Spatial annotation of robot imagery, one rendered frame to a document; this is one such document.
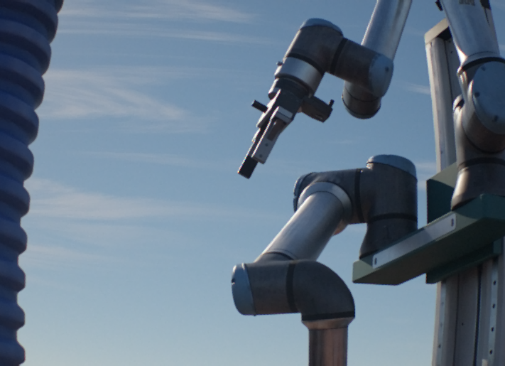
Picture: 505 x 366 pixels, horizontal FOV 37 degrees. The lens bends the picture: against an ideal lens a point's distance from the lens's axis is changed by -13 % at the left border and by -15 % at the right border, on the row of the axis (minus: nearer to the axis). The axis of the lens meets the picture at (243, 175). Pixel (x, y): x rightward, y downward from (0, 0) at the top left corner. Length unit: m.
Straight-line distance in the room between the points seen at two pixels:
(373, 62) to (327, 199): 0.57
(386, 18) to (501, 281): 0.71
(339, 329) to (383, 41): 0.66
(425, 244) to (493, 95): 0.46
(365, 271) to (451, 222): 0.43
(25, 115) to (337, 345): 1.59
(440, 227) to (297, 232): 0.35
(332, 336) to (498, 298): 0.49
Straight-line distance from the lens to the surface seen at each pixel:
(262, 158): 1.61
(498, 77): 1.73
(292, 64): 1.72
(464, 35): 1.82
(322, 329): 1.72
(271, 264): 1.77
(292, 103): 1.66
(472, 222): 1.80
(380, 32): 1.93
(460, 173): 1.88
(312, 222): 2.03
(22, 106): 0.16
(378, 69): 1.73
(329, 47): 1.74
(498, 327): 1.97
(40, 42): 0.16
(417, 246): 2.00
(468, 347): 2.14
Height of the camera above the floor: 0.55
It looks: 19 degrees up
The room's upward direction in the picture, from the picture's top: 2 degrees clockwise
